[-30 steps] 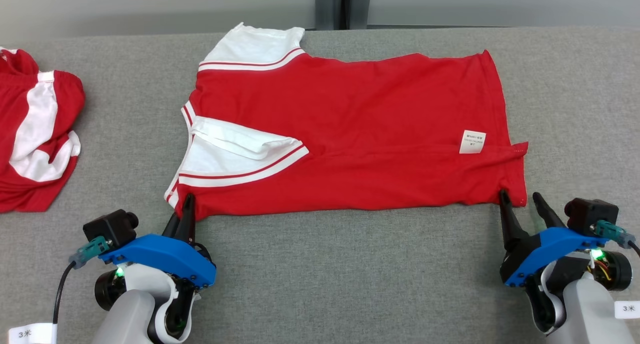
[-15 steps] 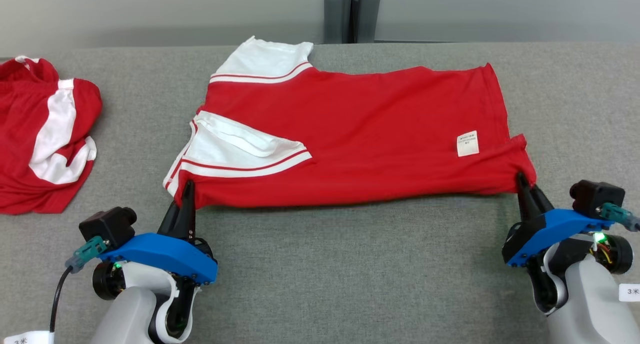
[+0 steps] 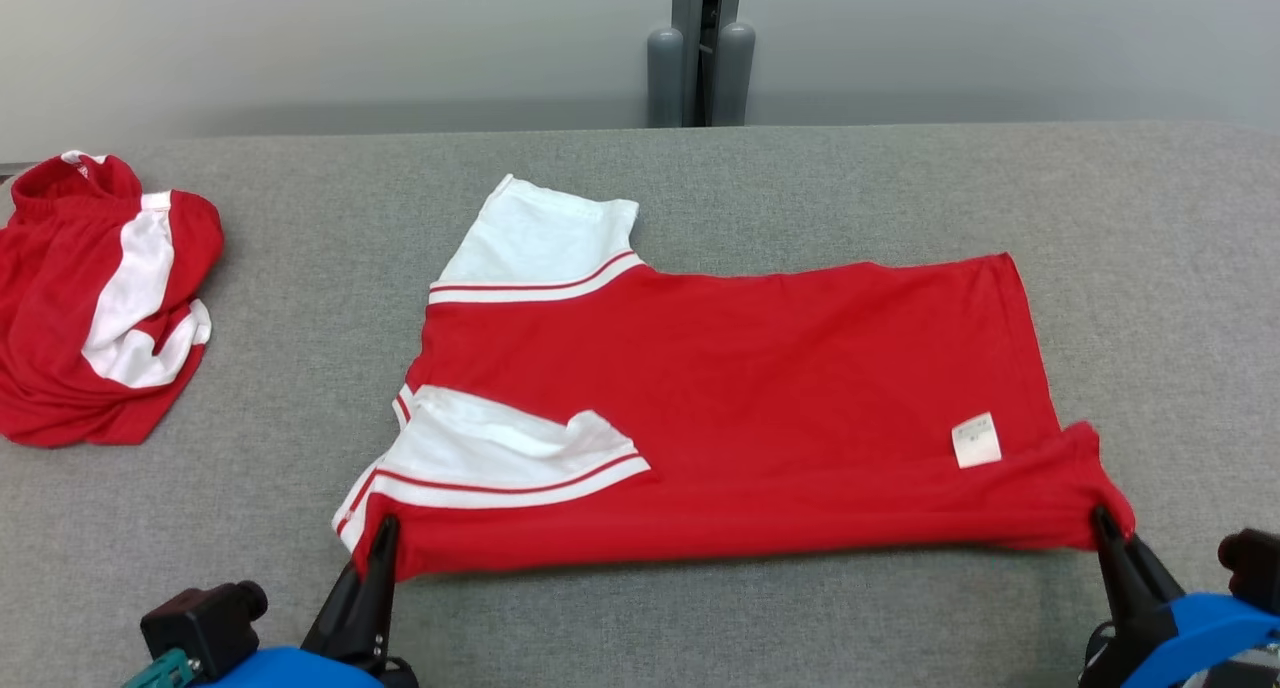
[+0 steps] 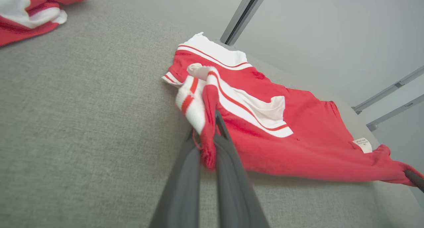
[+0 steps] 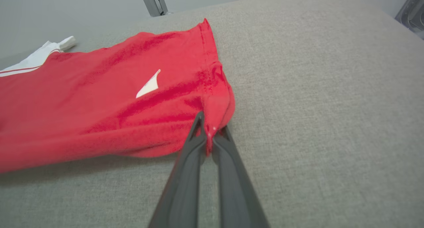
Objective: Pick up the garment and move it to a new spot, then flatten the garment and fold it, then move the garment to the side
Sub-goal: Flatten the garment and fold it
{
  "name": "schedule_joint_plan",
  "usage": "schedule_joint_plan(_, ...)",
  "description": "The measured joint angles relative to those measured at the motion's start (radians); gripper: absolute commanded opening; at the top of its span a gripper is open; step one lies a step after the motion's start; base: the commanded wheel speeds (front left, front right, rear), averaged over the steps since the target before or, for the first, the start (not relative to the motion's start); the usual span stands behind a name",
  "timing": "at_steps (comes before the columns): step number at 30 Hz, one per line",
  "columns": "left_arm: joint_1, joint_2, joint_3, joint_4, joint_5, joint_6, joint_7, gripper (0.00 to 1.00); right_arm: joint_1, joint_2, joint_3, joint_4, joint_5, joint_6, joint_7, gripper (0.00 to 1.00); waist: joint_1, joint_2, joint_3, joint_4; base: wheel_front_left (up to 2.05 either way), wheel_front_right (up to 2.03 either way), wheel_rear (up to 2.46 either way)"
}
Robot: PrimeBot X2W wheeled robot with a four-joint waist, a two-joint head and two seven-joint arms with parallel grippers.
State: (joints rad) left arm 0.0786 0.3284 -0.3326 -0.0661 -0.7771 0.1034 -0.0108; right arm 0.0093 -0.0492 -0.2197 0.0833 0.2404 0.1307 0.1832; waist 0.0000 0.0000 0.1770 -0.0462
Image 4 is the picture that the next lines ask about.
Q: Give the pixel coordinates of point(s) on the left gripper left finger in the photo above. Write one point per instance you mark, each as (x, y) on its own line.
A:
(182, 195)

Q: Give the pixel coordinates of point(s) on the grey metal partition post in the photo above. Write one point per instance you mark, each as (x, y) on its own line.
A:
(243, 12)

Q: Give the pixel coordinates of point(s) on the red white-striped shorts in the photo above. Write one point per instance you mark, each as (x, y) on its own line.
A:
(20, 32)

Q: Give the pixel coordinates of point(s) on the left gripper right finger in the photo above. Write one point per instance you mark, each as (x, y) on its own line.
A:
(235, 195)

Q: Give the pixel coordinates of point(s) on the red white baseball jersey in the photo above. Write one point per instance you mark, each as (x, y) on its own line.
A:
(298, 148)

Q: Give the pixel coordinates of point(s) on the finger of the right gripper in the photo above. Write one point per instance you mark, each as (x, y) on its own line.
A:
(415, 180)

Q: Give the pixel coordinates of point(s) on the grey metal wall rail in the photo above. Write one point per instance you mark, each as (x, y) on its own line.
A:
(387, 90)
(394, 112)

